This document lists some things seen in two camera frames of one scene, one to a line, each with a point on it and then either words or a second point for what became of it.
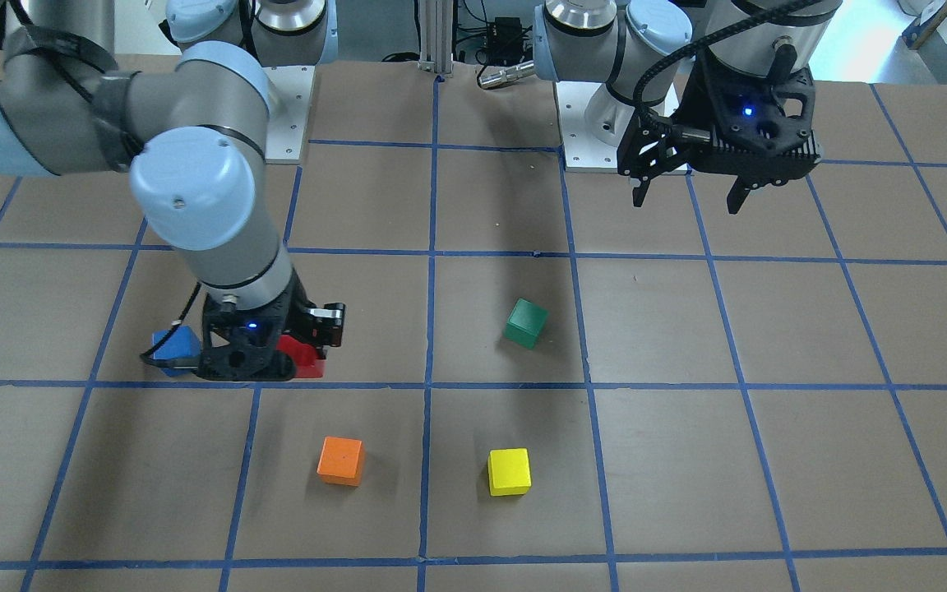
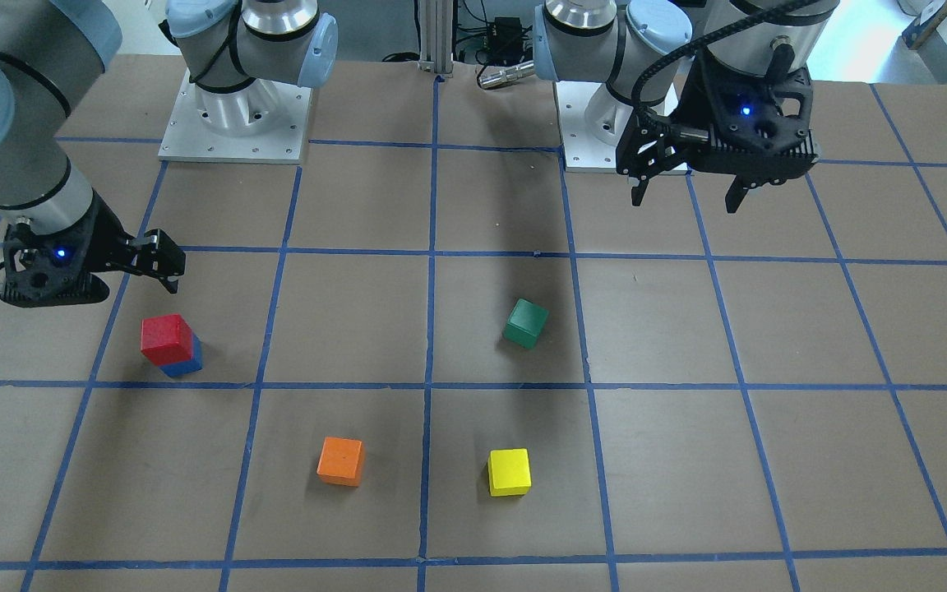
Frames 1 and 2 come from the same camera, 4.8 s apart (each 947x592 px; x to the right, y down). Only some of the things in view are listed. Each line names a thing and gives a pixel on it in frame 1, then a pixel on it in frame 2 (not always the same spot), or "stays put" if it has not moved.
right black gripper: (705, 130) stays put
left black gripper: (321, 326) to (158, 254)
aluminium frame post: (436, 25) stays put
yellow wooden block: (509, 472) stays put
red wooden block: (304, 358) to (166, 339)
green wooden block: (525, 322) stays put
